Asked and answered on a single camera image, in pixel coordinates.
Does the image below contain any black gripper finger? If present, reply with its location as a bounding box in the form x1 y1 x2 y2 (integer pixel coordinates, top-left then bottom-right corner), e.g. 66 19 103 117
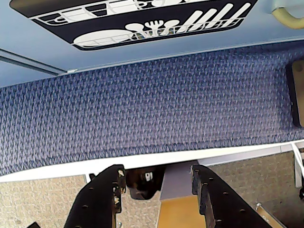
62 163 126 228
190 164 270 228

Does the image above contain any grey and tan block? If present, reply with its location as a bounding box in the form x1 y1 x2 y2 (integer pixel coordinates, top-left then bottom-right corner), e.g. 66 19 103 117
158 163 200 228

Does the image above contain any black edged tan board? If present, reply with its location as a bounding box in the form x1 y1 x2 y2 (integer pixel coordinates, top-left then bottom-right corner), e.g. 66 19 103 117
285 60 304 129

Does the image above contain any blue toy kitchen body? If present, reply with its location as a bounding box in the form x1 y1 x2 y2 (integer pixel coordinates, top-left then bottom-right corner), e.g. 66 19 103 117
0 0 304 88

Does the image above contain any blue dishwasher door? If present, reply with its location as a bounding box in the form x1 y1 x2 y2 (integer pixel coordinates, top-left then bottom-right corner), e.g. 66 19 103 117
0 0 304 73

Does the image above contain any black white dishwasher graphic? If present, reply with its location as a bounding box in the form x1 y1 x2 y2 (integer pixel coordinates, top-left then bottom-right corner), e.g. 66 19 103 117
9 0 259 51

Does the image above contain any gold dishwasher door handle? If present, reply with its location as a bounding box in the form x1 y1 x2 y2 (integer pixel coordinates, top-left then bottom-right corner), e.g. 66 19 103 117
271 6 304 30

